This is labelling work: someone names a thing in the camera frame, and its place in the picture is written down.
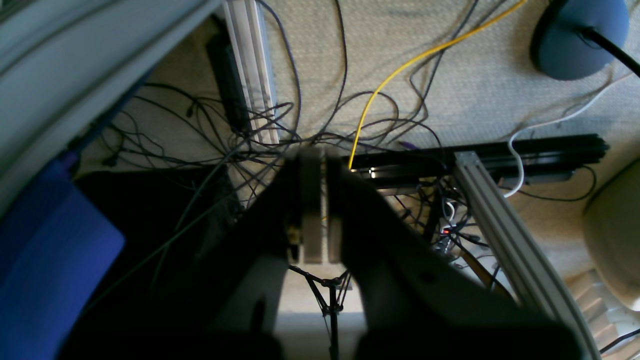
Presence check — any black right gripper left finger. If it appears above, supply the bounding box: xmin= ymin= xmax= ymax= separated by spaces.
xmin=65 ymin=158 xmax=300 ymax=360

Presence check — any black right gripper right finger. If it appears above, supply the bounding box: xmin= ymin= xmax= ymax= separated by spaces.
xmin=327 ymin=159 xmax=582 ymax=360

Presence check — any black tripod stand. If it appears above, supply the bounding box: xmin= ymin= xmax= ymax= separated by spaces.
xmin=288 ymin=265 xmax=352 ymax=360

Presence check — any beige round stool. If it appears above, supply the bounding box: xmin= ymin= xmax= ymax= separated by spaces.
xmin=583 ymin=159 xmax=640 ymax=312

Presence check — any black power strip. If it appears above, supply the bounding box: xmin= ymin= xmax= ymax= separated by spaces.
xmin=205 ymin=32 xmax=250 ymax=134

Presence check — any blue round lamp base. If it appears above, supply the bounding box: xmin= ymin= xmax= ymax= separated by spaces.
xmin=529 ymin=0 xmax=639 ymax=81

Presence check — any silver aluminium frame leg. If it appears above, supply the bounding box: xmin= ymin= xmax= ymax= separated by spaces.
xmin=452 ymin=152 xmax=601 ymax=360

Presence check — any white cable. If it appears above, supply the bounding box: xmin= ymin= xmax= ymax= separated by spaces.
xmin=502 ymin=72 xmax=636 ymax=198

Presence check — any black aluminium floor rail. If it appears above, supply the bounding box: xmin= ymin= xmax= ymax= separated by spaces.
xmin=350 ymin=133 xmax=610 ymax=190

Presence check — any yellow cable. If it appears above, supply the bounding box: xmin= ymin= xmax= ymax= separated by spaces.
xmin=348 ymin=0 xmax=527 ymax=170

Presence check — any silver aluminium vertical post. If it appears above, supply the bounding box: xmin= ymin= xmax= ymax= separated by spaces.
xmin=222 ymin=0 xmax=280 ymax=145

